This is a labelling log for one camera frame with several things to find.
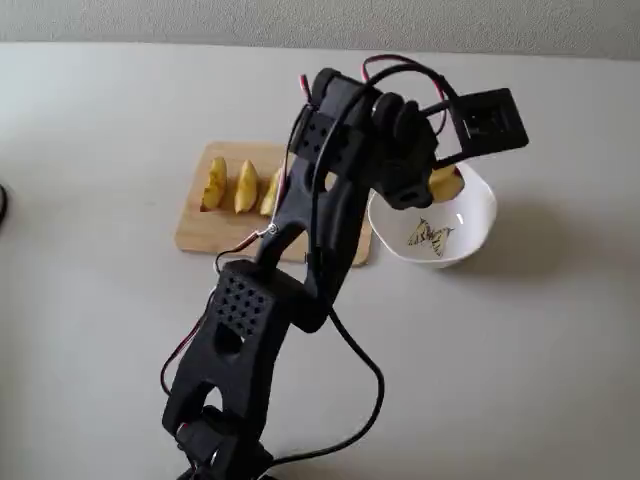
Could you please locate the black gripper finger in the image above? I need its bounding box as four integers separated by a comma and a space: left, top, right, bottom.
382, 169, 435, 211

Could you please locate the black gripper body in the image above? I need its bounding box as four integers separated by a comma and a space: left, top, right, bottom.
372, 92, 440, 194

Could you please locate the large yellow apple slice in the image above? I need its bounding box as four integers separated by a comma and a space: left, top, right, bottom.
428, 166, 464, 204

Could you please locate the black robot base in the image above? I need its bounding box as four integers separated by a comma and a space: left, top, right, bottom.
177, 447, 275, 480

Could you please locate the white butterfly print bowl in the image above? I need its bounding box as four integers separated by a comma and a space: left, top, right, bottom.
367, 162, 498, 271

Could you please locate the wooden cutting board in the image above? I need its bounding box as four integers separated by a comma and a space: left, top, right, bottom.
174, 141, 374, 268

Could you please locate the browned yellow apple slice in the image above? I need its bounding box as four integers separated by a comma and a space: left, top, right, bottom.
200, 156, 229, 212

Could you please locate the red white servo wire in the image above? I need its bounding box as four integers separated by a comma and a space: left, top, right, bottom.
298, 55, 451, 146

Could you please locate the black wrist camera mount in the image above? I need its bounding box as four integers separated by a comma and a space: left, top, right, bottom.
437, 88, 530, 167

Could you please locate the black camera cable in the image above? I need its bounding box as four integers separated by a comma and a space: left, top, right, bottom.
264, 67, 456, 466

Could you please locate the red black servo wire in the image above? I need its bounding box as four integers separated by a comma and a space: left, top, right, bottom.
159, 227, 279, 399

